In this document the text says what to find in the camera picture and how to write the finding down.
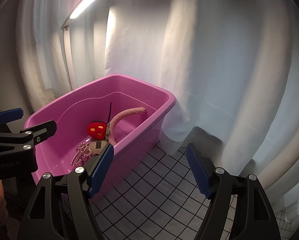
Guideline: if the beige fluffy round pom charm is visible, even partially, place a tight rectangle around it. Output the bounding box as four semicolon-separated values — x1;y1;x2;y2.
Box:
88;140;108;155

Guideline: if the pink strawberry plush headband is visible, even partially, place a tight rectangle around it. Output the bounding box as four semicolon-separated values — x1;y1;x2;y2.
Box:
86;107;146;146

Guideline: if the black polka dot bow clip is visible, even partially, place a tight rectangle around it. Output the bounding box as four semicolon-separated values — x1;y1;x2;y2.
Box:
107;102;112;124

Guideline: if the pink plastic bin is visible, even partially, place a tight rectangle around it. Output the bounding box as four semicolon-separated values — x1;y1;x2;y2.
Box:
24;74;175;194

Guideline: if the white led desk lamp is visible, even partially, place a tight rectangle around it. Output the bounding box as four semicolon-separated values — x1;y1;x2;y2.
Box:
61;0;111;90

